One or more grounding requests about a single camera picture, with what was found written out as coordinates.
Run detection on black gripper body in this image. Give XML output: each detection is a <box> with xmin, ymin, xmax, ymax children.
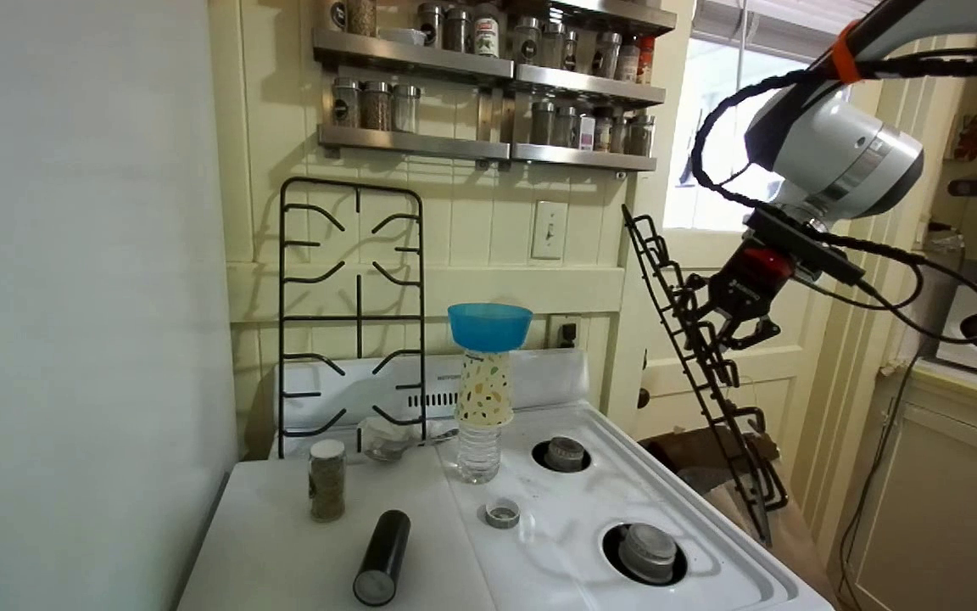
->
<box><xmin>705</xmin><ymin>269</ymin><xmax>784</xmax><ymax>334</ymax></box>

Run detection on black wire stove grate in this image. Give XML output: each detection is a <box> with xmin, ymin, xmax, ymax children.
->
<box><xmin>273</xmin><ymin>173</ymin><xmax>429</xmax><ymax>463</ymax></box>
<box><xmin>616</xmin><ymin>201</ymin><xmax>792</xmax><ymax>550</ymax></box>

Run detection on cream panel door with window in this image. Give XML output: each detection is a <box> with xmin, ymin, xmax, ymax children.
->
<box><xmin>608</xmin><ymin>0</ymin><xmax>902</xmax><ymax>537</ymax></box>

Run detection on brown paper bag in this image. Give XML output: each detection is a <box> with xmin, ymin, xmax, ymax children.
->
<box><xmin>638</xmin><ymin>422</ymin><xmax>845</xmax><ymax>605</ymax></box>

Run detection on glass spice jar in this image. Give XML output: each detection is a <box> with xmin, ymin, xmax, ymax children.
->
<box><xmin>621</xmin><ymin>105</ymin><xmax>657</xmax><ymax>160</ymax></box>
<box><xmin>554</xmin><ymin>97</ymin><xmax>578</xmax><ymax>150</ymax></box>
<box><xmin>357</xmin><ymin>78</ymin><xmax>392</xmax><ymax>131</ymax></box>
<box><xmin>442</xmin><ymin>3</ymin><xmax>470</xmax><ymax>55</ymax></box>
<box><xmin>595</xmin><ymin>105</ymin><xmax>627</xmax><ymax>156</ymax></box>
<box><xmin>524</xmin><ymin>95</ymin><xmax>559</xmax><ymax>150</ymax></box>
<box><xmin>616</xmin><ymin>30</ymin><xmax>647</xmax><ymax>83</ymax></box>
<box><xmin>593</xmin><ymin>28</ymin><xmax>625</xmax><ymax>82</ymax></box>
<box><xmin>508</xmin><ymin>11</ymin><xmax>542</xmax><ymax>68</ymax></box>
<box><xmin>324</xmin><ymin>0</ymin><xmax>381</xmax><ymax>36</ymax></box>
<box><xmin>390</xmin><ymin>82</ymin><xmax>425</xmax><ymax>137</ymax></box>
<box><xmin>574</xmin><ymin>103</ymin><xmax>602</xmax><ymax>151</ymax></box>
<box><xmin>417</xmin><ymin>0</ymin><xmax>446</xmax><ymax>51</ymax></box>
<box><xmin>324</xmin><ymin>74</ymin><xmax>364</xmax><ymax>128</ymax></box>
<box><xmin>537</xmin><ymin>7</ymin><xmax>568</xmax><ymax>70</ymax></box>

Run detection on round steel gas burner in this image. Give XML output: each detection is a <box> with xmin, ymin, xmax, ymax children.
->
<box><xmin>595</xmin><ymin>518</ymin><xmax>692</xmax><ymax>590</ymax></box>
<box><xmin>530</xmin><ymin>435</ymin><xmax>595</xmax><ymax>478</ymax></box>

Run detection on blue plastic funnel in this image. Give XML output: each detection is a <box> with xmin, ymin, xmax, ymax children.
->
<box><xmin>444</xmin><ymin>298</ymin><xmax>537</xmax><ymax>356</ymax></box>

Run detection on clear bottle with dotted label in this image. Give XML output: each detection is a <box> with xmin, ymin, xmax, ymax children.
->
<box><xmin>442</xmin><ymin>343</ymin><xmax>516</xmax><ymax>489</ymax></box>

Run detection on cream cabinet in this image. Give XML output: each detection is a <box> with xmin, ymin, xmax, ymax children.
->
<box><xmin>845</xmin><ymin>361</ymin><xmax>977</xmax><ymax>611</ymax></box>

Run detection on small glass cup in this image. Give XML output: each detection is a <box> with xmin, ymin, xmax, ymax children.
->
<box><xmin>478</xmin><ymin>496</ymin><xmax>524</xmax><ymax>534</ymax></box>

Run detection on steel spice shelf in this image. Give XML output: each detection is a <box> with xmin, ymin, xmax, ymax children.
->
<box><xmin>312</xmin><ymin>119</ymin><xmax>662</xmax><ymax>175</ymax></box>
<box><xmin>309</xmin><ymin>22</ymin><xmax>672</xmax><ymax>107</ymax></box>

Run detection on white gas stove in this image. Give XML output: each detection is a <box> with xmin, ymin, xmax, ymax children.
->
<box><xmin>175</xmin><ymin>345</ymin><xmax>836</xmax><ymax>611</ymax></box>

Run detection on small clear glass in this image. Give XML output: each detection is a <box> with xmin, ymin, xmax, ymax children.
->
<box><xmin>364</xmin><ymin>425</ymin><xmax>417</xmax><ymax>464</ymax></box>

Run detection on spice jar with white label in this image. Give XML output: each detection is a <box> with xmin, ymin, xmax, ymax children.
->
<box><xmin>468</xmin><ymin>3</ymin><xmax>504</xmax><ymax>60</ymax></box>

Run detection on black cylindrical grinder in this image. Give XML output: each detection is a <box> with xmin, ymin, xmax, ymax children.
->
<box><xmin>349</xmin><ymin>507</ymin><xmax>417</xmax><ymax>611</ymax></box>

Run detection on small metal shaker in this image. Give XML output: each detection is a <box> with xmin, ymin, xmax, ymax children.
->
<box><xmin>306</xmin><ymin>435</ymin><xmax>352</xmax><ymax>525</ymax></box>

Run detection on white refrigerator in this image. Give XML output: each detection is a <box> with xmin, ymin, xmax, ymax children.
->
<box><xmin>0</xmin><ymin>0</ymin><xmax>239</xmax><ymax>611</ymax></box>

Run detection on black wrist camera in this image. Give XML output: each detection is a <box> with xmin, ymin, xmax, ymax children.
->
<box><xmin>750</xmin><ymin>206</ymin><xmax>869</xmax><ymax>287</ymax></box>

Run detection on white wall outlet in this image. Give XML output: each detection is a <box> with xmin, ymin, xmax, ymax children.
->
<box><xmin>547</xmin><ymin>312</ymin><xmax>585</xmax><ymax>353</ymax></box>

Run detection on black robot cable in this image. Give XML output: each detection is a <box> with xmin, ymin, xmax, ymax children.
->
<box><xmin>680</xmin><ymin>65</ymin><xmax>977</xmax><ymax>345</ymax></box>

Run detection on white light switch plate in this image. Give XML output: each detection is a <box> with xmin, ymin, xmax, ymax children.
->
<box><xmin>530</xmin><ymin>195</ymin><xmax>574</xmax><ymax>266</ymax></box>

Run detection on red wall ornament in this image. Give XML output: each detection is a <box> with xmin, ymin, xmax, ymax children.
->
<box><xmin>953</xmin><ymin>113</ymin><xmax>977</xmax><ymax>162</ymax></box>

